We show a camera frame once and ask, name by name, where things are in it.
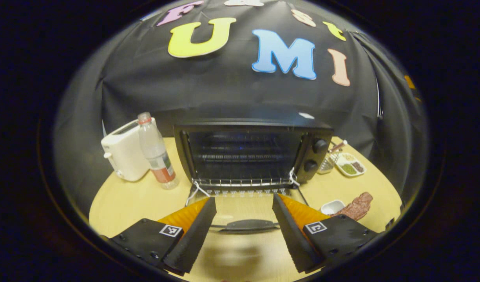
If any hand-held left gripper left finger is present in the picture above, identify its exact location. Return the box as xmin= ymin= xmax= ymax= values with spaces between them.
xmin=110 ymin=197 xmax=217 ymax=275

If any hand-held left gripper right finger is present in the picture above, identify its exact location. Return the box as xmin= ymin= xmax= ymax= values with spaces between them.
xmin=273 ymin=193 xmax=381 ymax=274

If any red meat slice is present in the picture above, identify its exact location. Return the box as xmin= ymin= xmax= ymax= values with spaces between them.
xmin=334 ymin=192 xmax=373 ymax=221

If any black electric oven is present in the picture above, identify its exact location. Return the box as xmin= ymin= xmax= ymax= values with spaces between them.
xmin=173 ymin=117 xmax=334 ymax=235

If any small white dish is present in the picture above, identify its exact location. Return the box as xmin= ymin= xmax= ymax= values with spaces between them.
xmin=320 ymin=200 xmax=346 ymax=216

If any divided dish with beans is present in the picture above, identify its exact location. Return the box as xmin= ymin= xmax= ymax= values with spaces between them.
xmin=334 ymin=152 xmax=367 ymax=177

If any clear plastic water bottle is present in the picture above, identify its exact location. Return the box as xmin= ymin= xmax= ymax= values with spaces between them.
xmin=137 ymin=112 xmax=179 ymax=190

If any white toaster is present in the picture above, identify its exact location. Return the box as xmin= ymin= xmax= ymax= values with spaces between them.
xmin=101 ymin=117 xmax=158 ymax=182

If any black backdrop cloth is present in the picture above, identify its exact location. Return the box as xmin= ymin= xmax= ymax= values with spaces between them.
xmin=54 ymin=0 xmax=428 ymax=212

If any small metal wire basket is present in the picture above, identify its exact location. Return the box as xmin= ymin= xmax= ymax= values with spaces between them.
xmin=317 ymin=151 xmax=338 ymax=175

